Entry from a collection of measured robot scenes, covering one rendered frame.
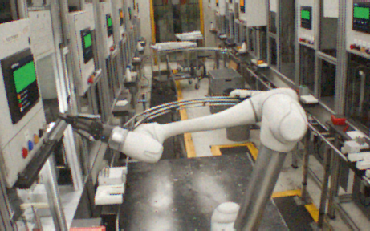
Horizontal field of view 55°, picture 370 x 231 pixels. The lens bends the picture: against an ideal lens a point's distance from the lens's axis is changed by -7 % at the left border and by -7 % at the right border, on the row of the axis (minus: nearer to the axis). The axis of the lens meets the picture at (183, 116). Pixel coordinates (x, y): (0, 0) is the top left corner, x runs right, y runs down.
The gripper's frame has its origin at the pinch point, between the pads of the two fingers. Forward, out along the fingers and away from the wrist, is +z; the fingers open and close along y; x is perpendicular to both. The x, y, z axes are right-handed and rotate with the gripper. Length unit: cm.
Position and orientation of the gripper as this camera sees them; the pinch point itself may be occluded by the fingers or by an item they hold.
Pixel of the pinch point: (66, 117)
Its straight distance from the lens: 156.2
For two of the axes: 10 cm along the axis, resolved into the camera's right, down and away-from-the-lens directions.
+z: -9.3, -3.6, -0.5
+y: 3.5, -8.5, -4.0
